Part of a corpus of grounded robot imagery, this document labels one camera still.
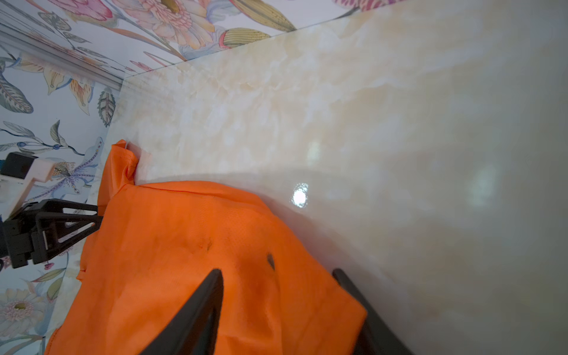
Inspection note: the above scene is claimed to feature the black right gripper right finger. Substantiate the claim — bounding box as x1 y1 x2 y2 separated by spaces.
332 269 413 355

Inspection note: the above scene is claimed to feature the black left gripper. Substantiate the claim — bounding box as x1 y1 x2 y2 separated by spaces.
1 199 103 269

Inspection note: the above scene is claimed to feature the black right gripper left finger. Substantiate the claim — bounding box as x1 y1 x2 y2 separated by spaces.
141 269 224 355

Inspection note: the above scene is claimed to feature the orange t-shirt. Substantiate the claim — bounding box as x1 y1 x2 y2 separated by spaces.
46 141 367 354

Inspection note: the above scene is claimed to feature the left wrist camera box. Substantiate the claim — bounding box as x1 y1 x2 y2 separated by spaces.
1 152 56 220

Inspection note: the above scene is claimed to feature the left rear aluminium corner post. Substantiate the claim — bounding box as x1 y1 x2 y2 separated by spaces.
1 25 124 91

